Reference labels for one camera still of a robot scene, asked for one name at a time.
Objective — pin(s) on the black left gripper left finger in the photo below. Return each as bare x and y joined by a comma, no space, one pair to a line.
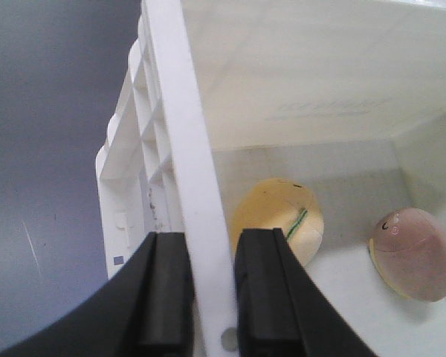
146,309

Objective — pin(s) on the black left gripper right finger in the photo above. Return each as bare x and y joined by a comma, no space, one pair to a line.
281,312

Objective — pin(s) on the cream egg plush green stripe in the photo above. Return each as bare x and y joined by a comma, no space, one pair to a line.
285,204

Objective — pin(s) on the pink egg plush toy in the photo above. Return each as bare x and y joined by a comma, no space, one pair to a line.
408,249

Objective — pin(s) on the white plastic tote box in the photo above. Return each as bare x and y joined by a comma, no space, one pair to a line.
345,97

